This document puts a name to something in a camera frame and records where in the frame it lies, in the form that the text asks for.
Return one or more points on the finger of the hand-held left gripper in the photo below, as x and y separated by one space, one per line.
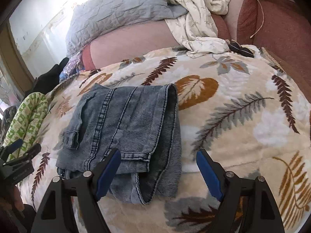
25 154
14 145

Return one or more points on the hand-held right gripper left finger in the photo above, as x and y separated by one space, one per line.
108 174

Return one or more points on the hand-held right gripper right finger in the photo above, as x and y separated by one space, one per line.
210 174

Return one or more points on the grey denim pants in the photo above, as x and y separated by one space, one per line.
126 121

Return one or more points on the person's left hand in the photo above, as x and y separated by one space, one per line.
18 199

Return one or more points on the camouflage cloth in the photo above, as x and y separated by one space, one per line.
6 121

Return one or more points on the green white rolled quilt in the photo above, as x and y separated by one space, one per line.
26 116

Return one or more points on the leaf print blanket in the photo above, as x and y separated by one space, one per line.
243 126

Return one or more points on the black cloth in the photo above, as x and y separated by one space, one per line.
48 77

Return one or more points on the purple plastic bag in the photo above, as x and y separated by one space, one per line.
73 65

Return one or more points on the black hair clip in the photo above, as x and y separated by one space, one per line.
243 49

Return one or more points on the pink bolster cushion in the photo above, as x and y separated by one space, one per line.
136 43

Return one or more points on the white floral cloth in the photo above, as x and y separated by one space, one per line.
194 24

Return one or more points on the grey quilted pillow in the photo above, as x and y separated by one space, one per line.
116 9

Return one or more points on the red upholstered headboard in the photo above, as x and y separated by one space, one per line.
279 24

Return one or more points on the wooden door frame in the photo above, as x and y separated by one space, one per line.
14 60

